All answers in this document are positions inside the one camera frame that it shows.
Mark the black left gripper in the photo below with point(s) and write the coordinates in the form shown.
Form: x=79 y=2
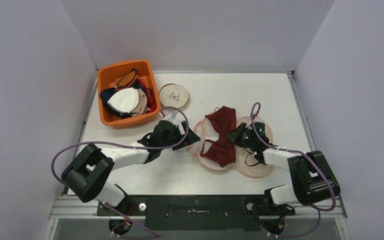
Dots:
x=191 y=139

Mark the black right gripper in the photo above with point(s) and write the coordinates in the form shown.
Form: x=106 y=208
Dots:
x=240 y=134

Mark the carrot print bra case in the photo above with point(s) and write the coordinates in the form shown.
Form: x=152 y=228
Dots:
x=245 y=163

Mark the dark red bra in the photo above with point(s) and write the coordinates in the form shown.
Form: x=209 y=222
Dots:
x=215 y=147

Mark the white mesh laundry bag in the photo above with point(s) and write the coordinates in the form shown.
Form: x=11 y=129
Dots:
x=174 y=95

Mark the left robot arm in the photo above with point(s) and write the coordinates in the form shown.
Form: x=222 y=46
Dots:
x=87 y=175

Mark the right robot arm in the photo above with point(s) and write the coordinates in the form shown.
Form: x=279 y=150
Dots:
x=312 y=179

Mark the beige bra in bin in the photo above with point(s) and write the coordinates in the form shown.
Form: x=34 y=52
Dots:
x=142 y=105

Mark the red garment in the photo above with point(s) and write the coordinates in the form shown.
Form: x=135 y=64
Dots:
x=151 y=101

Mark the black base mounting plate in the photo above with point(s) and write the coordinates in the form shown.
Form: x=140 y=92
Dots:
x=247 y=212

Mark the navy blue garment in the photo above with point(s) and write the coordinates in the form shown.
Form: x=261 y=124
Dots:
x=107 y=93

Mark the orange plastic bin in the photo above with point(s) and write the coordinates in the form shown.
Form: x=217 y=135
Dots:
x=106 y=77

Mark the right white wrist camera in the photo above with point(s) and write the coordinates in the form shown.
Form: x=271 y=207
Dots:
x=254 y=119

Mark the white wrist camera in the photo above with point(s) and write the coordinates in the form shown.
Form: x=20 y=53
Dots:
x=254 y=119
x=171 y=117

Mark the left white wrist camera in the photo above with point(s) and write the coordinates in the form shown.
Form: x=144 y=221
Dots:
x=171 y=117

